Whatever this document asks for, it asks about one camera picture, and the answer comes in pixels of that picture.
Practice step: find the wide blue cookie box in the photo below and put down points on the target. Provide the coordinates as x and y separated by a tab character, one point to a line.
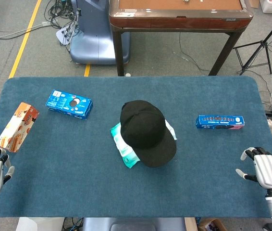
66	103

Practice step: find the white plastic bin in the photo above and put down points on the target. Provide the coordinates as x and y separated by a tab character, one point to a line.
40	224

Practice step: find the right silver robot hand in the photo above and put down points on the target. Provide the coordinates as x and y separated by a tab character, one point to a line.
269	172

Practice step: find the black tripod stand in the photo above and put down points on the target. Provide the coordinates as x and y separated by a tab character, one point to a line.
262	45

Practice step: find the grey robot torso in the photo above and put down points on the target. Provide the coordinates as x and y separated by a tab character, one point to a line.
133	225

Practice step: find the brown wooden table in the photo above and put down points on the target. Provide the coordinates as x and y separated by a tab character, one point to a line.
179	19

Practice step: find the blue table mat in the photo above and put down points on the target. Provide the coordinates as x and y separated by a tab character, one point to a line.
78	180

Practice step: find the green wet wipes pack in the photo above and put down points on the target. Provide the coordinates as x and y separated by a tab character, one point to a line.
126	154

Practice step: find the slim blue cookie box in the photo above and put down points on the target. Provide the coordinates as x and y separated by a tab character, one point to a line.
220	121

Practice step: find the black baseball cap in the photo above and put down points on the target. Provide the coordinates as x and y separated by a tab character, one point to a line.
145	132

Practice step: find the orange wafer box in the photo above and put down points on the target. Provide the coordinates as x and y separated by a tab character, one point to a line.
16	130

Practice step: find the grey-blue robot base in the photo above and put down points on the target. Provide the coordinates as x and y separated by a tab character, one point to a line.
92	36

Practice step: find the cardboard box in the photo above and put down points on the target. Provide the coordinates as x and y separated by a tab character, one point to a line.
211	225

